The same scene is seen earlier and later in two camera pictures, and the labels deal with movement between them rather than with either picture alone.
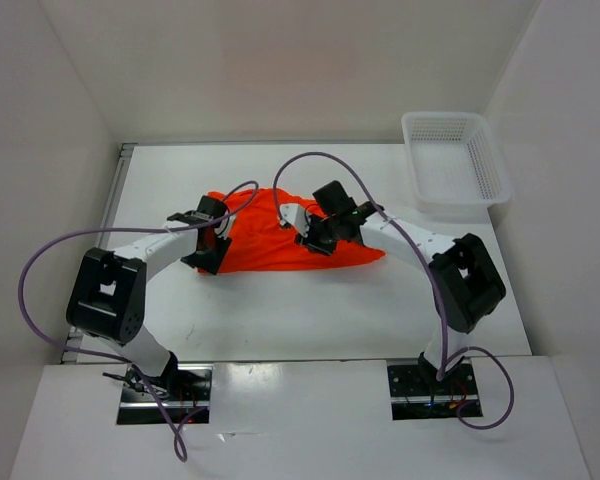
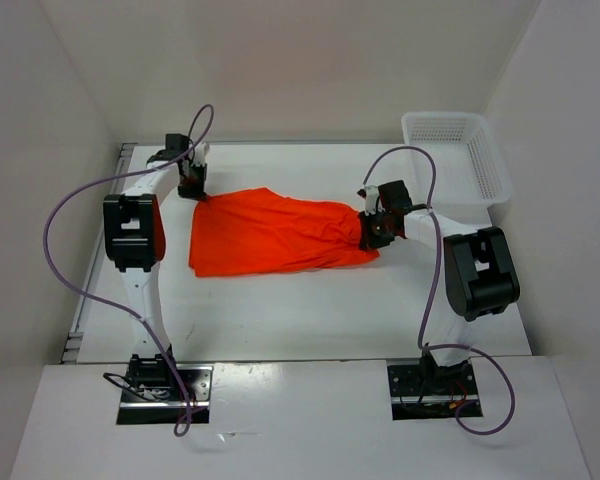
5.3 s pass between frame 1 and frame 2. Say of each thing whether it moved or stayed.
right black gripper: moved
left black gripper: moved
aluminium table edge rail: stayed
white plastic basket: stayed
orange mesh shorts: stayed
